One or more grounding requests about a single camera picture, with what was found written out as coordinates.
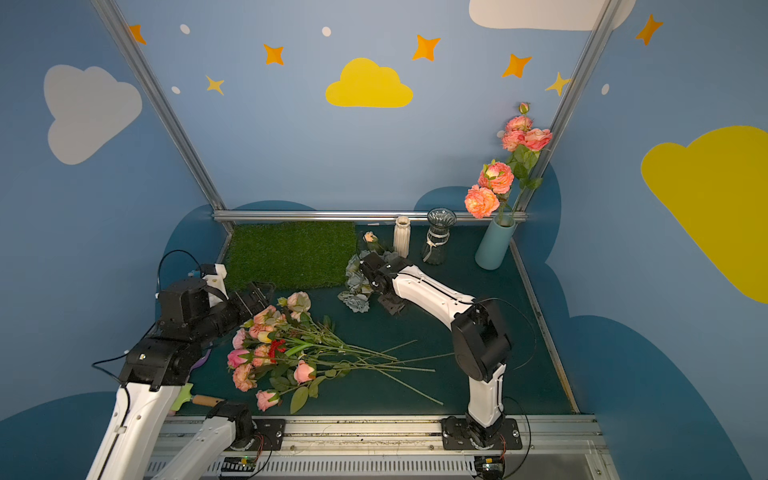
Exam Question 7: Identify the blue grey fabric flowers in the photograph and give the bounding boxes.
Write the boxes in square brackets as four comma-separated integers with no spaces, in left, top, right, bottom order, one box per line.
[337,250,373,313]

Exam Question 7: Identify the peach rosebud stem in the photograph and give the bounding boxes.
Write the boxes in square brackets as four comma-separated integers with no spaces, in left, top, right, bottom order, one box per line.
[363,231,386,255]

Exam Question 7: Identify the two-bloom coral rose stem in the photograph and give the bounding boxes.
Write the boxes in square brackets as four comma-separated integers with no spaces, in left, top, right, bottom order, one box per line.
[464,160,515,227]

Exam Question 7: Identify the pink rose spray stem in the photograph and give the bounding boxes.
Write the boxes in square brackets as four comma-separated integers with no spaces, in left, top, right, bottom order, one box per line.
[501,102,536,177]

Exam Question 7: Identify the coral pink rose stem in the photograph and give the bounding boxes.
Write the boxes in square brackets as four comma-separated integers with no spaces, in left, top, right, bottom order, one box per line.
[512,128,552,208]

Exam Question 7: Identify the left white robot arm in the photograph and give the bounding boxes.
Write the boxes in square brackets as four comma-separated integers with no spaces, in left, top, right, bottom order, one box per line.
[87,279,274,479]

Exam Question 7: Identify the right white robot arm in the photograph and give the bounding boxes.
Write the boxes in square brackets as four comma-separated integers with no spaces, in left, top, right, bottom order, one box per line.
[359,253,512,444]

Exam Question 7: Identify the white ribbed ceramic vase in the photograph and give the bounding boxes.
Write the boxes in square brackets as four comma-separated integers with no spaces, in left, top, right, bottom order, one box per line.
[393,215,411,258]

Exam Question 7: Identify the clear glass vase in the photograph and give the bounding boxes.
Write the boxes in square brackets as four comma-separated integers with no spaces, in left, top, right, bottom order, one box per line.
[421,207,457,265]

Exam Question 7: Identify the teal cylinder vase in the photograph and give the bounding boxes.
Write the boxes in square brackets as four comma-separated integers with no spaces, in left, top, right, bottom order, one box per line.
[475,214,517,270]

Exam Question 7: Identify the red flower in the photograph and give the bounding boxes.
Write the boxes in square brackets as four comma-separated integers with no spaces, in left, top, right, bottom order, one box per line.
[268,339,287,364]

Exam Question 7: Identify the pink flower bouquet pile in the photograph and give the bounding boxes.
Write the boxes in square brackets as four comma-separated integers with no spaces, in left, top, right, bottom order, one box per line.
[226,291,442,414]

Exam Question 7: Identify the purple toy garden rake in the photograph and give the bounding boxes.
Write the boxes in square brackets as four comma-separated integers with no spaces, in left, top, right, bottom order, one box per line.
[190,349,211,371]

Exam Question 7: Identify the green artificial grass mat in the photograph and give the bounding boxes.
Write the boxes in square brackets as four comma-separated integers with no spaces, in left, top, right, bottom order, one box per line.
[225,222,357,291]

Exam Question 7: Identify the green toy garden fork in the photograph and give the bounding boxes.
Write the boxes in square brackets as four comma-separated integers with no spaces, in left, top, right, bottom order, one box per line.
[170,383,224,414]

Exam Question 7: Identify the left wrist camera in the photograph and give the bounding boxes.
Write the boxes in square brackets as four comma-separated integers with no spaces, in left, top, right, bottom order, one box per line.
[200,263,228,305]

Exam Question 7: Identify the horizontal aluminium frame bar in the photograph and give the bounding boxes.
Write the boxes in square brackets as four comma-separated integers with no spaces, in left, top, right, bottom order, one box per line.
[212,209,529,224]

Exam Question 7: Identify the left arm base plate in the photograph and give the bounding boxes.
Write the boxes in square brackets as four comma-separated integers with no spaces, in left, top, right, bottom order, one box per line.
[233,418,287,451]

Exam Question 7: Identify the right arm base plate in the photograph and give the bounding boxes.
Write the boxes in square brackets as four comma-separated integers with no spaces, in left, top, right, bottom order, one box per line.
[440,416,523,451]

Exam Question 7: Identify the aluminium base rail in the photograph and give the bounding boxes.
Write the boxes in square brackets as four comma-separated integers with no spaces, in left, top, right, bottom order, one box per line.
[140,415,618,479]

